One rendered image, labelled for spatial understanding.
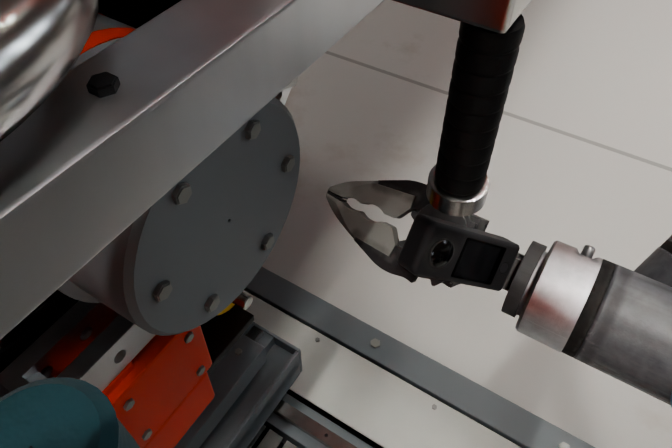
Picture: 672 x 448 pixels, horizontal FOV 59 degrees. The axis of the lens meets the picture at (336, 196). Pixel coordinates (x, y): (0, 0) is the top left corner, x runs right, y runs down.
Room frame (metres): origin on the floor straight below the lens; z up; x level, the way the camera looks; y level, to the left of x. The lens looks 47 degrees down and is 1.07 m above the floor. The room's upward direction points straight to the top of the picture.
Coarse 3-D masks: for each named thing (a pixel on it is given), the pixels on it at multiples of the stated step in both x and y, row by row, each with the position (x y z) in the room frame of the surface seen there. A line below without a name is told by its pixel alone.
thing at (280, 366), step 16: (256, 336) 0.51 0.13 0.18; (272, 336) 0.51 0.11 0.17; (272, 352) 0.50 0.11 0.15; (288, 352) 0.50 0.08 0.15; (272, 368) 0.47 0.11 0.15; (288, 368) 0.46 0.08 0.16; (256, 384) 0.44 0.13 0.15; (272, 384) 0.43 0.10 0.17; (288, 384) 0.45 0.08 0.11; (240, 400) 0.41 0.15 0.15; (256, 400) 0.41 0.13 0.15; (272, 400) 0.42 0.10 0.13; (224, 416) 0.38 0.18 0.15; (240, 416) 0.38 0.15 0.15; (256, 416) 0.38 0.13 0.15; (224, 432) 0.36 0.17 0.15; (240, 432) 0.35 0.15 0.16; (256, 432) 0.38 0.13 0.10
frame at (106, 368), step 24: (72, 312) 0.28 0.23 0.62; (96, 312) 0.29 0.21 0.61; (48, 336) 0.26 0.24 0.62; (72, 336) 0.26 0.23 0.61; (96, 336) 0.28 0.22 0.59; (120, 336) 0.26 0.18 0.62; (144, 336) 0.27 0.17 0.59; (24, 360) 0.23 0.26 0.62; (48, 360) 0.24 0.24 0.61; (72, 360) 0.25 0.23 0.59; (96, 360) 0.23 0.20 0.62; (120, 360) 0.25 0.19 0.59; (0, 384) 0.21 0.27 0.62; (24, 384) 0.21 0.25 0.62; (96, 384) 0.23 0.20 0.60
